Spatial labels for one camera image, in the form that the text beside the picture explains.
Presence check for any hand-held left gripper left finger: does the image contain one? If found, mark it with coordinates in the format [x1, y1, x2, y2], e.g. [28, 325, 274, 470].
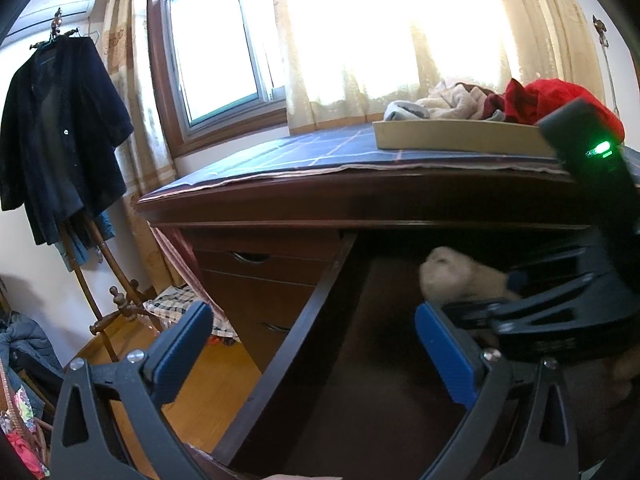
[50, 300, 216, 480]

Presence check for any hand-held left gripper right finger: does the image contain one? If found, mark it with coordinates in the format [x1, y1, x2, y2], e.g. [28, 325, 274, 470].
[414, 301, 581, 480]

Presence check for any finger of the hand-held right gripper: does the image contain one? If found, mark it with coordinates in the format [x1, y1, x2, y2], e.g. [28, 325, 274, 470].
[446, 272, 626, 333]
[509, 240, 608, 296]

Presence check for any beige stocking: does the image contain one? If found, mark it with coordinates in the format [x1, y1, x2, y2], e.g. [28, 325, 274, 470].
[419, 246, 521, 306]

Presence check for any wide wooden desk drawer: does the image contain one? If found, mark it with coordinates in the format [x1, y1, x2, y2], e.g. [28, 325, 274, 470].
[212, 230, 640, 480]

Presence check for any bright red underwear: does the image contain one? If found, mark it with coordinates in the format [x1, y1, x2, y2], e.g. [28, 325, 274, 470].
[502, 78, 626, 142]

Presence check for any maroon knit garment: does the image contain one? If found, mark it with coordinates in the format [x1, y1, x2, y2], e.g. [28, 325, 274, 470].
[470, 87, 507, 121]

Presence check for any white and grey sock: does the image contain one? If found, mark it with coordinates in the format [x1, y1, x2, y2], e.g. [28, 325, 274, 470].
[384, 101, 431, 122]

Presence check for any wooden side drawer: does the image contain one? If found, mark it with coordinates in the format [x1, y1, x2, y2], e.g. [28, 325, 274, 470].
[192, 247, 341, 286]
[202, 270, 321, 375]

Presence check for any checked cloth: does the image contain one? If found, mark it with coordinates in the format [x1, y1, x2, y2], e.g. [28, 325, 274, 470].
[144, 297, 238, 341]

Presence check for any wooden coat rack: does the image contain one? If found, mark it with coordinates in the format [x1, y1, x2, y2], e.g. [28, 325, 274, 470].
[49, 7, 151, 361]

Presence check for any blue denim garment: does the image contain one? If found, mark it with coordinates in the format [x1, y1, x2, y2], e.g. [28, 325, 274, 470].
[54, 210, 117, 272]

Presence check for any colourful floral cloth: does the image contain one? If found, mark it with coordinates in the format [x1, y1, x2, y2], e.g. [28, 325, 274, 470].
[7, 382, 46, 478]

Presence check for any dark wooden desk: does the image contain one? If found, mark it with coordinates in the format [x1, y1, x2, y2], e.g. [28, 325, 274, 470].
[135, 160, 640, 376]

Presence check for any blue checked tablecloth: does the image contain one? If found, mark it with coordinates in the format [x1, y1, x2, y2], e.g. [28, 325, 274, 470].
[177, 122, 576, 181]

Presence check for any dark navy coat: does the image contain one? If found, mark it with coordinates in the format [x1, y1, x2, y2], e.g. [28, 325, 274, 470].
[0, 35, 135, 246]

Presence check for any narrow beige side curtain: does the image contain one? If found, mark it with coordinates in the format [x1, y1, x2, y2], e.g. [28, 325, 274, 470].
[97, 0, 176, 186]

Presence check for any beige patterned window curtain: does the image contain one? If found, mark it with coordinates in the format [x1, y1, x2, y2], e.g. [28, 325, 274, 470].
[267, 0, 608, 128]

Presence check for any brown framed window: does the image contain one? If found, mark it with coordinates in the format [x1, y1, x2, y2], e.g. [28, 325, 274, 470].
[147, 0, 291, 156]

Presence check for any thin clothes hanger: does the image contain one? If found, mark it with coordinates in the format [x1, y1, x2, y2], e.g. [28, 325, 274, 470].
[27, 26, 101, 54]

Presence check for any white air conditioner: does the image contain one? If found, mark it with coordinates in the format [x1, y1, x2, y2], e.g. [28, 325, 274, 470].
[0, 0, 101, 43]

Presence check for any curtain tieback rope with tassel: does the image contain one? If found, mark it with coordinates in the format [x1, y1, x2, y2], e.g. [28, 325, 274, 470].
[602, 45, 623, 116]

